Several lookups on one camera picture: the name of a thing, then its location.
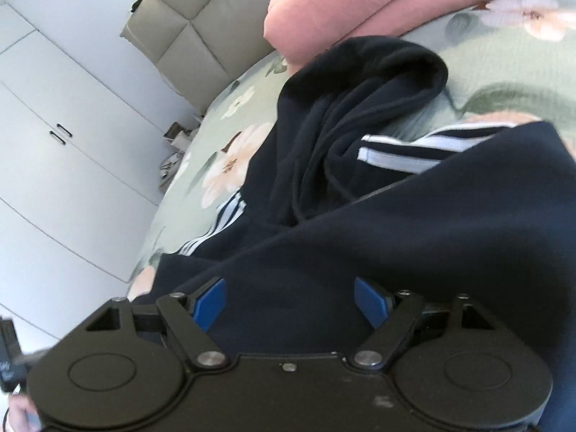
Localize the beige padded headboard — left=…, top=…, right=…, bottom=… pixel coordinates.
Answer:
left=119, top=0, right=304, bottom=115

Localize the bedside clutter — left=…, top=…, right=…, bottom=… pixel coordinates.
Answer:
left=157, top=121, right=204, bottom=186

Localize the navy hoodie with white stripes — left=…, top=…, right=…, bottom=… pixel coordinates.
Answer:
left=128, top=35, right=576, bottom=432

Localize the white wardrobe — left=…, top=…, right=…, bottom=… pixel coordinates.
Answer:
left=0, top=2, right=196, bottom=340

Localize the green floral bed sheet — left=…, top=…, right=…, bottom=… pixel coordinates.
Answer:
left=127, top=0, right=576, bottom=300

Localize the folded pink quilt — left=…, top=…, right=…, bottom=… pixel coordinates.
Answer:
left=263, top=0, right=538, bottom=63

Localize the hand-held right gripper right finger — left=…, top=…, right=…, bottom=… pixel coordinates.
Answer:
left=353, top=276, right=498, bottom=368

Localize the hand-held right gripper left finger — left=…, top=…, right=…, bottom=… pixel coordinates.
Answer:
left=85, top=277, right=228, bottom=370

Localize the person's left hand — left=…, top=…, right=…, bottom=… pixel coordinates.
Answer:
left=0, top=393, right=43, bottom=432

